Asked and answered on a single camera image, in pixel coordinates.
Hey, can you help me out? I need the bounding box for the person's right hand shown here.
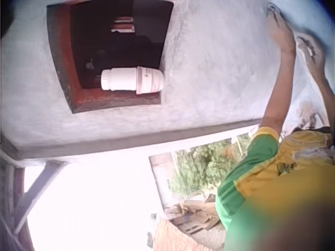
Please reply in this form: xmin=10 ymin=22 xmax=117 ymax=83
xmin=295 ymin=33 xmax=327 ymax=77

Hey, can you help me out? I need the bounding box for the person's left hand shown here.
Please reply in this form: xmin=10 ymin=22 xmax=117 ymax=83
xmin=265 ymin=2 xmax=298 ymax=55

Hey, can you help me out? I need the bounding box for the white printed cloth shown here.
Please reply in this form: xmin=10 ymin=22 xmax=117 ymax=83
xmin=281 ymin=25 xmax=335 ymax=134

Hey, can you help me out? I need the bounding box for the pale printed paper cup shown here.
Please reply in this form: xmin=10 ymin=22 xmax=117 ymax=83
xmin=135 ymin=66 xmax=165 ymax=95

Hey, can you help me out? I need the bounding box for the stack of books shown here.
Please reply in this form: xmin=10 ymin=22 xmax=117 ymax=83
xmin=110 ymin=16 xmax=137 ymax=33

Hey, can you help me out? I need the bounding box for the green tree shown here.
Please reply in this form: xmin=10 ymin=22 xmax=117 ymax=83
xmin=169 ymin=132 xmax=253 ymax=196

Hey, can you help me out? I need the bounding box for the white plastic bottle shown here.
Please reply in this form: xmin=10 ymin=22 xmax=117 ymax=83
xmin=100 ymin=67 xmax=139 ymax=92

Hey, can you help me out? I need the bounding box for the pile of wooden boards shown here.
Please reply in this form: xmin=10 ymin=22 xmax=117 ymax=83
xmin=162 ymin=192 xmax=226 ymax=234

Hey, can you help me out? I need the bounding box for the orange checked cloth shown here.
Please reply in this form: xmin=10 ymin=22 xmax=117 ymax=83
xmin=154 ymin=218 xmax=226 ymax=251

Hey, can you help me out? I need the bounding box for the red-brown wall niche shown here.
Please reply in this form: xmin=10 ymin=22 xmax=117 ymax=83
xmin=46 ymin=0 xmax=175 ymax=115

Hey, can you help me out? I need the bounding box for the wooden post with brace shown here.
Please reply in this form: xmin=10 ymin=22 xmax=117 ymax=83
xmin=0 ymin=150 xmax=69 ymax=251

